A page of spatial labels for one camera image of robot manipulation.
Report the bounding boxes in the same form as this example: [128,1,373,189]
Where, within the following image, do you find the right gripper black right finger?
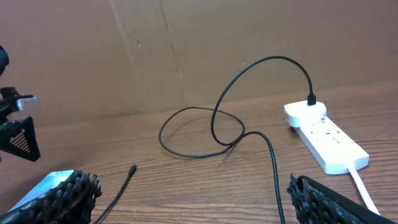
[287,174,395,224]

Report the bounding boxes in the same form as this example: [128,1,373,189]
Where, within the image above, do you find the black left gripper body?
[1,87,33,124]

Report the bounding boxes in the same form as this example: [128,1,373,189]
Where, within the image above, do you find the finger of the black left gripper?
[1,116,40,162]

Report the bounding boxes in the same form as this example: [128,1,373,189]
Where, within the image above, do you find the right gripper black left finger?
[1,170,102,224]

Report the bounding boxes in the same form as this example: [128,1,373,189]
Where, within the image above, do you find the black smartphone blue screen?
[9,169,75,212]

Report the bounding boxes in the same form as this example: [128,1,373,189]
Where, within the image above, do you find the black USB charging cable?
[92,55,317,224]

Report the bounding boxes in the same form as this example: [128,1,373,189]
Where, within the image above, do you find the white charger plug adapter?
[284,101,327,128]

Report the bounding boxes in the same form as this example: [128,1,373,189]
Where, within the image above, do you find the white power strip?
[295,116,369,175]

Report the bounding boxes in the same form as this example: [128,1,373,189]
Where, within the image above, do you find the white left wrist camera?
[16,96,39,111]

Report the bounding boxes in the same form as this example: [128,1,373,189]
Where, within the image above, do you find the white power strip cord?
[347,166,381,216]

